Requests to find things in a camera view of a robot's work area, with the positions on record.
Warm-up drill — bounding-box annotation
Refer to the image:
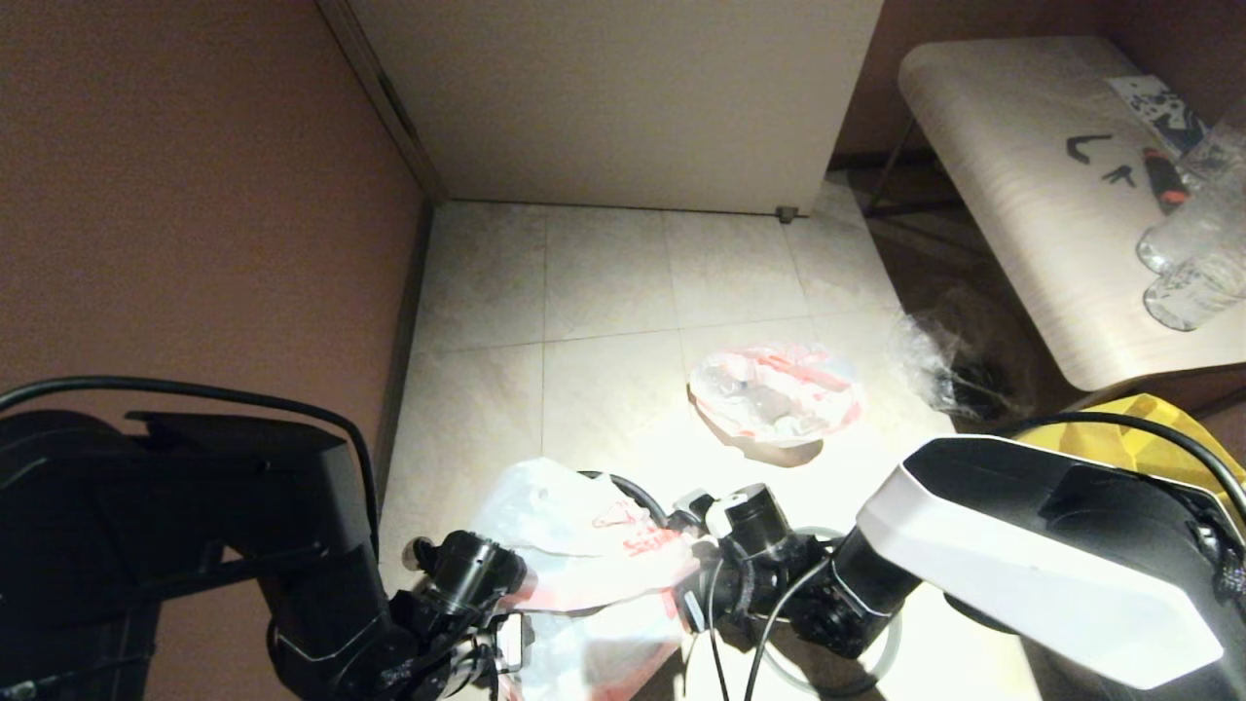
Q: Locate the red-printed plastic bag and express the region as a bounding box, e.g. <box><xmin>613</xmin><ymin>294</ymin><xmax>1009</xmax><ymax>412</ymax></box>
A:
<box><xmin>471</xmin><ymin>457</ymin><xmax>708</xmax><ymax>701</ymax></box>

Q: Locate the grey bin rim ring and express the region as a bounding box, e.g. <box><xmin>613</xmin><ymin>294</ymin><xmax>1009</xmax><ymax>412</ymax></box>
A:
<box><xmin>748</xmin><ymin>526</ymin><xmax>903</xmax><ymax>698</ymax></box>

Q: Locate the black trash bin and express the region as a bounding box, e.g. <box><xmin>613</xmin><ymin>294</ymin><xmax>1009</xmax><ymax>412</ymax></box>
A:
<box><xmin>578</xmin><ymin>469</ymin><xmax>675</xmax><ymax>529</ymax></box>

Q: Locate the red-printed bag holding bottles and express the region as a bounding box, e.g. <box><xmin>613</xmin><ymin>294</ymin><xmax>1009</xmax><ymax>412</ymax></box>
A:
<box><xmin>688</xmin><ymin>343</ymin><xmax>868</xmax><ymax>448</ymax></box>

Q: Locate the yellow fabric tote bag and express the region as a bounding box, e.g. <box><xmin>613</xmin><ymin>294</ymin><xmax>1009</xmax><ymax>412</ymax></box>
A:
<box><xmin>1012</xmin><ymin>392</ymin><xmax>1246</xmax><ymax>509</ymax></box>

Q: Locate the clear crushed plastic bottle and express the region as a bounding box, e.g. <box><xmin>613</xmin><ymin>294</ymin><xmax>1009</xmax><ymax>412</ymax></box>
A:
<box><xmin>705</xmin><ymin>364</ymin><xmax>756</xmax><ymax>401</ymax></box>

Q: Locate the crumpled clear plastic wrap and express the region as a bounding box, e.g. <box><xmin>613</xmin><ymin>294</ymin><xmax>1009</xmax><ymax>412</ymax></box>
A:
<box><xmin>890</xmin><ymin>311</ymin><xmax>1014</xmax><ymax>423</ymax></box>

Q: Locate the white wood-grain table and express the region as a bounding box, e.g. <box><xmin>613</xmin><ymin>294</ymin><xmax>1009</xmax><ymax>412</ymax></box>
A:
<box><xmin>864</xmin><ymin>38</ymin><xmax>1246</xmax><ymax>393</ymax></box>

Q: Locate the white cabinet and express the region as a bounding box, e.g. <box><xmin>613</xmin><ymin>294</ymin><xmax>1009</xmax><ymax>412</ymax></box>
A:
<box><xmin>348</xmin><ymin>0</ymin><xmax>888</xmax><ymax>227</ymax></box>

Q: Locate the clear plastic water bottle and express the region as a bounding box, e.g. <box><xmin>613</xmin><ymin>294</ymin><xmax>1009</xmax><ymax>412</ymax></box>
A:
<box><xmin>1143</xmin><ymin>247</ymin><xmax>1246</xmax><ymax>334</ymax></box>
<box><xmin>1135</xmin><ymin>105</ymin><xmax>1246</xmax><ymax>277</ymax></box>

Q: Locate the red and black tool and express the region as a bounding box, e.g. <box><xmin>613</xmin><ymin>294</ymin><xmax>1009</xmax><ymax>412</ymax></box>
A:
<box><xmin>1140</xmin><ymin>148</ymin><xmax>1191</xmax><ymax>216</ymax></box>

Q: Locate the blue printed paper sheet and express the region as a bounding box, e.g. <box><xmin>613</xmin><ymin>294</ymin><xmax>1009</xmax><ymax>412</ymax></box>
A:
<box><xmin>1106</xmin><ymin>75</ymin><xmax>1219</xmax><ymax>161</ymax></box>

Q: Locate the black and white wrist camera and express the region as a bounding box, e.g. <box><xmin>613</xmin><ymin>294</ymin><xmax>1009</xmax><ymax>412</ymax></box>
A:
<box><xmin>671</xmin><ymin>489</ymin><xmax>727</xmax><ymax>537</ymax></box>

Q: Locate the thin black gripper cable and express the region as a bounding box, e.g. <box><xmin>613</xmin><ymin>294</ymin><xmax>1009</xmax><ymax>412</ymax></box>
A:
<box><xmin>705</xmin><ymin>553</ymin><xmax>830</xmax><ymax>701</ymax></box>

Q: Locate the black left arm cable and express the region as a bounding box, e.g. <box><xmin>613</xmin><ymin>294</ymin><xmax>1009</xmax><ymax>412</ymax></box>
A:
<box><xmin>0</xmin><ymin>376</ymin><xmax>383</xmax><ymax>558</ymax></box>

